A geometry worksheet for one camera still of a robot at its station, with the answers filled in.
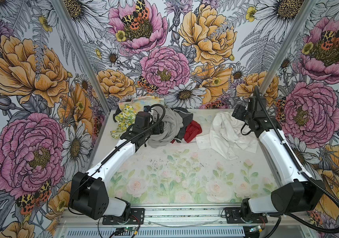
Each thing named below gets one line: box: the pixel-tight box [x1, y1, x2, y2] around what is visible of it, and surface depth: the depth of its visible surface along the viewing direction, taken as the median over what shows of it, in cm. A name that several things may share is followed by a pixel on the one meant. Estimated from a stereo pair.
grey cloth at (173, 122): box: [147, 108, 184, 149], surface depth 99 cm
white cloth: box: [195, 111, 259, 161], surface depth 101 cm
